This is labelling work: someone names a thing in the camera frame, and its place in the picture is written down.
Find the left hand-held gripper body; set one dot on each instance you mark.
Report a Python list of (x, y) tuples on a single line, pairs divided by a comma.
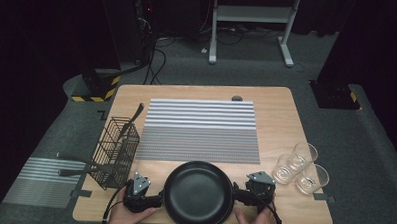
[(140, 185)]

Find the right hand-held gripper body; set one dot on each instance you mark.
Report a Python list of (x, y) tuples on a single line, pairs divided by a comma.
[(261, 177)]

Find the clear drinking glass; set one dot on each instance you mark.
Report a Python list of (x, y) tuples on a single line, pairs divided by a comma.
[(305, 154), (284, 173), (312, 182)]

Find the person's left hand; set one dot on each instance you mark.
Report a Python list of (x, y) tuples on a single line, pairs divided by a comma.
[(122, 219)]

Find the grey tape strip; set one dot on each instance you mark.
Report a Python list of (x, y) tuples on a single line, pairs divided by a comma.
[(82, 193), (323, 197)]

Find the dark grey utensil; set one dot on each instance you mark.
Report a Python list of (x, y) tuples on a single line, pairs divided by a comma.
[(72, 172), (74, 159)]

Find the grey striped placemat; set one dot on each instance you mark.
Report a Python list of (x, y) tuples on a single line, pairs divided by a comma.
[(199, 132), (40, 186)]

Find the grey table grommet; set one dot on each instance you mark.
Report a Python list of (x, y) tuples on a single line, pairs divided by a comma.
[(237, 98)]

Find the black yellow striped stand base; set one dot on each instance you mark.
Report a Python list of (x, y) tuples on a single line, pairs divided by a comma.
[(97, 85), (333, 95)]

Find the small white plug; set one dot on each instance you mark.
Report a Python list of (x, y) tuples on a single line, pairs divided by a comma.
[(204, 50)]

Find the black equipment rack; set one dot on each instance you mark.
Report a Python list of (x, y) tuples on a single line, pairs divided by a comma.
[(129, 23)]

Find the white desk frame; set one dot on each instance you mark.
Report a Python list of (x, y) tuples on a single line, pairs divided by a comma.
[(253, 14)]

